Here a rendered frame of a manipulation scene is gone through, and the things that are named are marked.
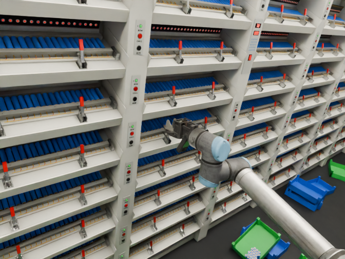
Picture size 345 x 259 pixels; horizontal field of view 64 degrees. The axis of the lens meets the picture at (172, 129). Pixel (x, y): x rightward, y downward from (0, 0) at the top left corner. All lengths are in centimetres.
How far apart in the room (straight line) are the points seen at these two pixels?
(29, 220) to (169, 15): 96
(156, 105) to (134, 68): 24
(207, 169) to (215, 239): 120
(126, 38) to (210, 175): 62
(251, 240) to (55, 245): 142
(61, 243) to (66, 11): 98
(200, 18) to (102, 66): 47
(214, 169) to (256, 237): 124
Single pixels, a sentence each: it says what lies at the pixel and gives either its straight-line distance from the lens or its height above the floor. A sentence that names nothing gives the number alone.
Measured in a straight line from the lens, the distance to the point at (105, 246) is 163.
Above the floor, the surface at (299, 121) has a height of 77.
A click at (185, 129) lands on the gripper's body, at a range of 122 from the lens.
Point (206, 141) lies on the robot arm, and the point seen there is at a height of 111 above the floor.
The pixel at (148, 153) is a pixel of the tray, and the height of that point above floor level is 93.
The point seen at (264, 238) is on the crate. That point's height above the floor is 9.
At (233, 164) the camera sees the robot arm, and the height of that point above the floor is 101.
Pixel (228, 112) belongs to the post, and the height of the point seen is 105.
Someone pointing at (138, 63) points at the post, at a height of 136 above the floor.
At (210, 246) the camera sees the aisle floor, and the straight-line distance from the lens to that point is 221.
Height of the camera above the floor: 162
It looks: 26 degrees down
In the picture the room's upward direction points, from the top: 9 degrees clockwise
